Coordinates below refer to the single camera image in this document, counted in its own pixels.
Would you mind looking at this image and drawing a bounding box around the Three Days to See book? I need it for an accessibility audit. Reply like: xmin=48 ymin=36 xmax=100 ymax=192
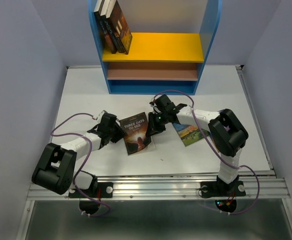
xmin=119 ymin=112 xmax=152 ymax=156

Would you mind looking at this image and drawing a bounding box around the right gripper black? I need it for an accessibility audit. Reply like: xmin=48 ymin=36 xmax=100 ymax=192
xmin=144 ymin=111 xmax=168 ymax=137

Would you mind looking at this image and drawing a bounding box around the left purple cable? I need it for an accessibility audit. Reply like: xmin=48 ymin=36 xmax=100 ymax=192
xmin=50 ymin=112 xmax=111 ymax=218

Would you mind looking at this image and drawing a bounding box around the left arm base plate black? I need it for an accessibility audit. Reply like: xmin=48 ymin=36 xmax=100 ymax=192
xmin=82 ymin=182 xmax=114 ymax=199

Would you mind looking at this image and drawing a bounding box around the A Tale of Two Cities book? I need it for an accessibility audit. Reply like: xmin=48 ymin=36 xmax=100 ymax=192
xmin=93 ymin=0 xmax=117 ymax=54

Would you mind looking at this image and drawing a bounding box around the floral cover book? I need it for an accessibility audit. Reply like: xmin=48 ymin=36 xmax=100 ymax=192
xmin=100 ymin=0 xmax=125 ymax=54

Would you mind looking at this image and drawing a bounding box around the Animal Farm book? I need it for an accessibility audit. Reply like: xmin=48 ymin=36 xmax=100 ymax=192
xmin=172 ymin=123 xmax=204 ymax=147

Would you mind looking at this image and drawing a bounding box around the aluminium mounting rail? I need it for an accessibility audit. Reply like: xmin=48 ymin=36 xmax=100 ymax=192
xmin=27 ymin=173 xmax=292 ymax=201

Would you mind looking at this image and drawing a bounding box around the purple cable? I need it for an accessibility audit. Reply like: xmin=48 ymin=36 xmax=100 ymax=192
xmin=152 ymin=89 xmax=260 ymax=216
xmin=50 ymin=112 xmax=111 ymax=218

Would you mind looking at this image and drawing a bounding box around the red white cover book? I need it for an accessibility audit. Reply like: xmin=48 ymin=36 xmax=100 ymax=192
xmin=107 ymin=0 xmax=133 ymax=55

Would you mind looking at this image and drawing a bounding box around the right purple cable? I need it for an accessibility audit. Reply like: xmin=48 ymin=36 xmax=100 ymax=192
xmin=152 ymin=89 xmax=260 ymax=216

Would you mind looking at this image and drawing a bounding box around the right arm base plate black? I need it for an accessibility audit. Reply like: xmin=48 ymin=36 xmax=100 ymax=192
xmin=199 ymin=180 xmax=246 ymax=199

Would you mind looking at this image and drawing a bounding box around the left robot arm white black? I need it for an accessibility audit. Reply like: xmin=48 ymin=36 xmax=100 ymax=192
xmin=31 ymin=111 xmax=125 ymax=195

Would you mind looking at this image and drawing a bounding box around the blue yellow wooden bookshelf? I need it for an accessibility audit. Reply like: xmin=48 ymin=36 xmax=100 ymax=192
xmin=88 ymin=0 xmax=222 ymax=95

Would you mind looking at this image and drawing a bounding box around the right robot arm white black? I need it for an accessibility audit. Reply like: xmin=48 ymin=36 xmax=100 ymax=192
xmin=146 ymin=94 xmax=249 ymax=198

